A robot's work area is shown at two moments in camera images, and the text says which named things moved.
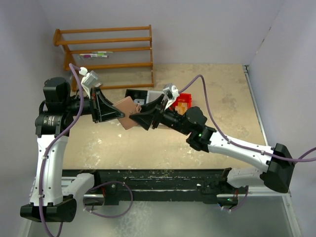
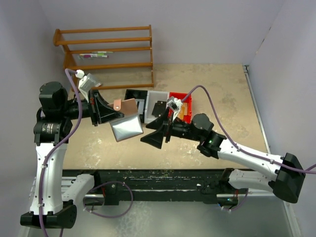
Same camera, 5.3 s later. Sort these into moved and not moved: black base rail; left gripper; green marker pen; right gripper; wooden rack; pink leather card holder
Moved: right gripper; pink leather card holder
Not moved: wooden rack; left gripper; black base rail; green marker pen
